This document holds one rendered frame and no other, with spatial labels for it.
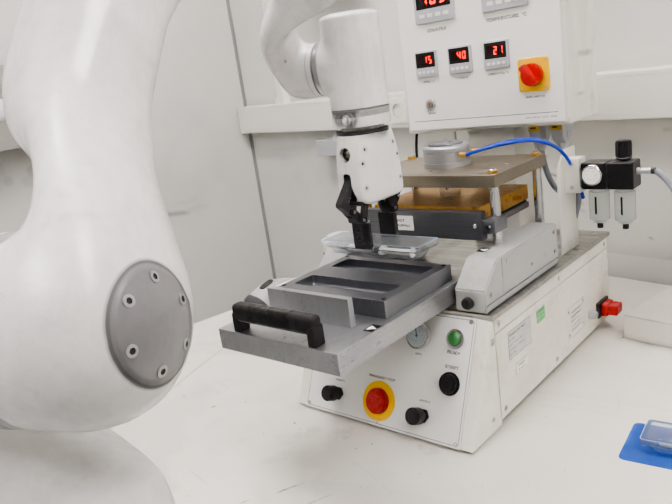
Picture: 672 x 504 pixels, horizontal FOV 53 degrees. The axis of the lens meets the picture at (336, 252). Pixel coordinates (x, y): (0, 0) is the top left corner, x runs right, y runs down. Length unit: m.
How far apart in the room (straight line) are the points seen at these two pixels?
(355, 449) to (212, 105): 1.83
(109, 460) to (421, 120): 1.00
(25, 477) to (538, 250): 0.84
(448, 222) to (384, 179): 0.15
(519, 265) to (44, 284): 0.81
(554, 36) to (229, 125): 1.68
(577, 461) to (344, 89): 0.59
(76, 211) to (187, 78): 2.23
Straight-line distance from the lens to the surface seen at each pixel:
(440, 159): 1.14
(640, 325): 1.33
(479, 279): 0.99
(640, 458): 1.01
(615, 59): 1.61
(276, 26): 0.90
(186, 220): 2.60
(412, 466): 0.99
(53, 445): 0.50
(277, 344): 0.88
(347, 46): 0.95
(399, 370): 1.06
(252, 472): 1.04
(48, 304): 0.37
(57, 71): 0.47
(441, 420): 1.02
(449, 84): 1.31
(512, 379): 1.07
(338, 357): 0.81
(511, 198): 1.16
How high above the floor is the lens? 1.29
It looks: 15 degrees down
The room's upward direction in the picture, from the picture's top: 8 degrees counter-clockwise
